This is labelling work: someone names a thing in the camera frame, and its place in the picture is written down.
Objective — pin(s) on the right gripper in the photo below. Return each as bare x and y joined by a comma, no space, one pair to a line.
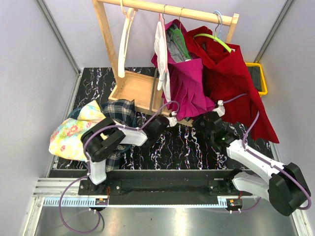
196,124

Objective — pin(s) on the navy plaid skirt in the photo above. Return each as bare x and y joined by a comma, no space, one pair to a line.
123,112

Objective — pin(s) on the floral pastel garment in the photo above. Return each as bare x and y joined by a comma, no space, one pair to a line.
65,142

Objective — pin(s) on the grey hanger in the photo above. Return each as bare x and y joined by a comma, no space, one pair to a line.
153,93

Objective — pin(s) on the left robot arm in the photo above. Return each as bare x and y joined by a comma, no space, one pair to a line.
103,139

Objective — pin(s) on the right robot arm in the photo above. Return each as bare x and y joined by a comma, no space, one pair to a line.
283,186

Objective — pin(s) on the magenta skirt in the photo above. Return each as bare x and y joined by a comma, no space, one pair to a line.
181,82

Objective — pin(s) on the red skirt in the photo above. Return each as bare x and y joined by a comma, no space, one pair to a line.
226,77

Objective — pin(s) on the yellow-green hanger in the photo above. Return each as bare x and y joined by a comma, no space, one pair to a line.
216,39

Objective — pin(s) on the green hanger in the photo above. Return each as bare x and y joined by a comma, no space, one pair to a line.
179,40

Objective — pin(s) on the wooden clothes rack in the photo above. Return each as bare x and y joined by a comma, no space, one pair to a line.
135,86

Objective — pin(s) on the yellow plastic bin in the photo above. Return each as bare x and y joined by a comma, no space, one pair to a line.
263,82

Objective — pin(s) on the grey garment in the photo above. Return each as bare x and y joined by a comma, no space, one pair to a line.
174,50

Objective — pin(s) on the dark striped folded cloth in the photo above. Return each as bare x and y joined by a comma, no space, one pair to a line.
255,74

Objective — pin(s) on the teal transparent basin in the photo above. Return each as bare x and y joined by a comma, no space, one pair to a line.
73,113

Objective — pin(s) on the white garment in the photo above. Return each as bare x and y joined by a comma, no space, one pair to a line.
163,64

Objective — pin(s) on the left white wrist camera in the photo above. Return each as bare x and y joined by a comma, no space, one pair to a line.
172,119

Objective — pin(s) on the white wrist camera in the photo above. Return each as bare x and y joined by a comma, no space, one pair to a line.
172,119
219,108

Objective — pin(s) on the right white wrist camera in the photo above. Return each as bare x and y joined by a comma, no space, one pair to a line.
219,108

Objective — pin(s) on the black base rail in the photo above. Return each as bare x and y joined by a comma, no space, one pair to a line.
164,188

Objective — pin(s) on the light blue wire hanger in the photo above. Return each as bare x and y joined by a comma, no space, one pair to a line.
219,26

